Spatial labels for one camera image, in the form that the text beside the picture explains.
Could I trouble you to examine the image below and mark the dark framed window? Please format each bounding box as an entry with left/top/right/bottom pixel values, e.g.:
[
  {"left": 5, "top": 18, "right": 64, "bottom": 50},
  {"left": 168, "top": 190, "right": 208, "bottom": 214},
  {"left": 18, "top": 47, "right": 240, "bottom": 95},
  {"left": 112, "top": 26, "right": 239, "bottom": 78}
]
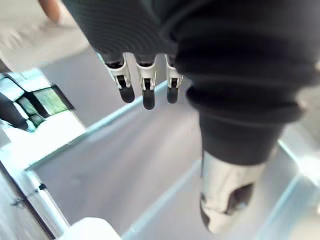
[{"left": 0, "top": 71, "right": 76, "bottom": 132}]

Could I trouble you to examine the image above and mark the black rounded object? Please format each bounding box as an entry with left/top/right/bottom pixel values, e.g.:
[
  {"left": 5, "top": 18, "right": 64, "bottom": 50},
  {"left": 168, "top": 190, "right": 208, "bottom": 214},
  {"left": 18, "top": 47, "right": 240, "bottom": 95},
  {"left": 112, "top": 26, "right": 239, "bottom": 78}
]
[{"left": 0, "top": 92, "right": 29, "bottom": 131}]

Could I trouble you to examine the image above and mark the white door with black hinges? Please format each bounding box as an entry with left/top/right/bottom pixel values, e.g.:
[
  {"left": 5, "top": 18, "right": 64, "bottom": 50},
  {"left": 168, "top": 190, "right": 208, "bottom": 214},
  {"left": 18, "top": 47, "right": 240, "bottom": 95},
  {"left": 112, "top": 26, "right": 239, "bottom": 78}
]
[{"left": 0, "top": 159, "right": 71, "bottom": 240}]

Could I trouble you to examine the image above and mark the person's leg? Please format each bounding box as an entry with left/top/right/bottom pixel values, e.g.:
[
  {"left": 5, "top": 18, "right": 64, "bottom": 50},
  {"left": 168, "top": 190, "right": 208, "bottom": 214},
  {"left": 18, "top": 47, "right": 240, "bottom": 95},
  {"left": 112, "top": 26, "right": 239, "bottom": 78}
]
[{"left": 38, "top": 0, "right": 66, "bottom": 26}]

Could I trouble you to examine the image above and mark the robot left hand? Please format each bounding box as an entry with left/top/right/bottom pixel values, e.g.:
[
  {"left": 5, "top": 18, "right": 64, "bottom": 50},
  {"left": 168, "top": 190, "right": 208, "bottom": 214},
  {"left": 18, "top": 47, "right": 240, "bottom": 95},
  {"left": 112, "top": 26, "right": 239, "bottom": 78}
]
[{"left": 62, "top": 0, "right": 320, "bottom": 234}]

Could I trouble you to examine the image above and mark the white rounded object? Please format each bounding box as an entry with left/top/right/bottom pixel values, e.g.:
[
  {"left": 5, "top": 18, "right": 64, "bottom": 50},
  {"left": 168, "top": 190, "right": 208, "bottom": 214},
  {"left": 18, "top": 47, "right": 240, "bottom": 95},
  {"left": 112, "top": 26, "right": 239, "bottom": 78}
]
[{"left": 57, "top": 216, "right": 123, "bottom": 240}]

